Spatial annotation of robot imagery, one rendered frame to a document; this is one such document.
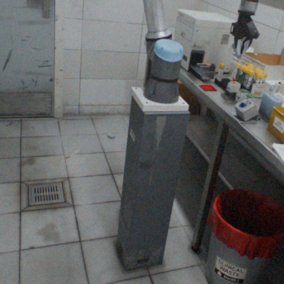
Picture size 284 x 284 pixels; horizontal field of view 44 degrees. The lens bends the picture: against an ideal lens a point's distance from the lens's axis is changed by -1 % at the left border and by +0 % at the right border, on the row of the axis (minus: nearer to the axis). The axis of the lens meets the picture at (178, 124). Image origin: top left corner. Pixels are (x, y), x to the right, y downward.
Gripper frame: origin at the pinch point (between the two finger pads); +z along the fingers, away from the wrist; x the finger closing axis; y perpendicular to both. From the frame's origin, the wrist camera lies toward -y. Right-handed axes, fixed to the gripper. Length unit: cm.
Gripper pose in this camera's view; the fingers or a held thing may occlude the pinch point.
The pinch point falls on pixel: (239, 56)
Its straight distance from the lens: 166.4
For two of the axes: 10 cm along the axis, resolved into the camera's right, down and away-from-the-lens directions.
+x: -9.2, 0.3, -4.0
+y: -3.6, -4.5, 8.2
